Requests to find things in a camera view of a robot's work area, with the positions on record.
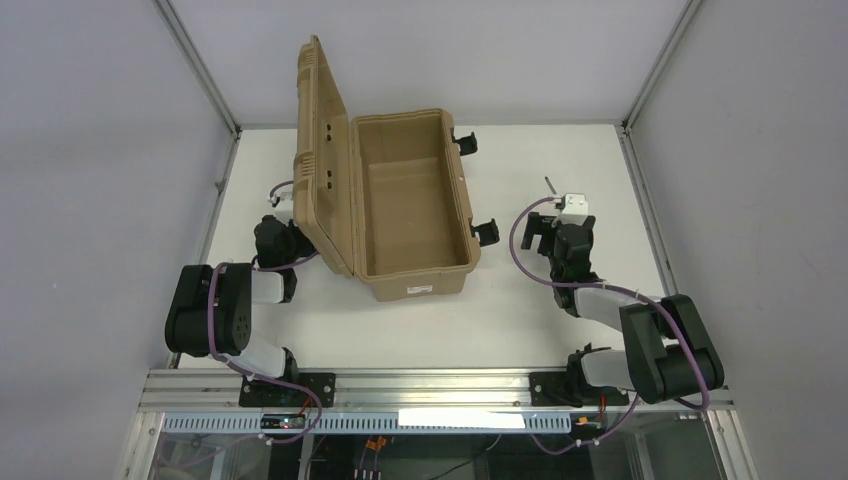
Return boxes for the black mounting plate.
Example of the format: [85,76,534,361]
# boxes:
[238,372,337,408]
[528,370,630,408]

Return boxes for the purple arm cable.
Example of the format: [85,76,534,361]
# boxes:
[508,195,712,457]
[155,180,325,468]

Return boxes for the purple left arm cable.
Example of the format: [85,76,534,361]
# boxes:
[155,180,325,468]

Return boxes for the white slotted cable duct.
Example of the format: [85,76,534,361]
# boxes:
[162,408,572,435]

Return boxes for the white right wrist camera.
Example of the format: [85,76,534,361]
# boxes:
[554,193,589,226]

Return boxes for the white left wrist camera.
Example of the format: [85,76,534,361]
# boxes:
[273,197,294,225]

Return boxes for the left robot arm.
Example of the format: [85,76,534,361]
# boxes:
[164,215,317,384]

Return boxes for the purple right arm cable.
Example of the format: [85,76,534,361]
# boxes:
[508,195,712,457]

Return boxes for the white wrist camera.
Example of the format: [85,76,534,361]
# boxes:
[554,193,589,226]
[273,197,294,225]

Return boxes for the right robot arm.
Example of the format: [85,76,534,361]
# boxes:
[520,212,724,410]

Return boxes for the black toolbox latch near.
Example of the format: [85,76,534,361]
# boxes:
[470,218,500,247]

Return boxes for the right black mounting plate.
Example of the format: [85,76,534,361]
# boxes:
[528,370,630,408]

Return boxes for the aluminium frame rail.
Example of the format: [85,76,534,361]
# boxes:
[137,368,735,415]

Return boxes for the tan plastic toolbox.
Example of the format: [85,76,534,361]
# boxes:
[293,36,482,302]

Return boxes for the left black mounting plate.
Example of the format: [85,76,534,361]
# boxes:
[238,372,337,408]

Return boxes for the black yellow screwdriver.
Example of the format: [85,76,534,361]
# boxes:
[544,176,558,197]

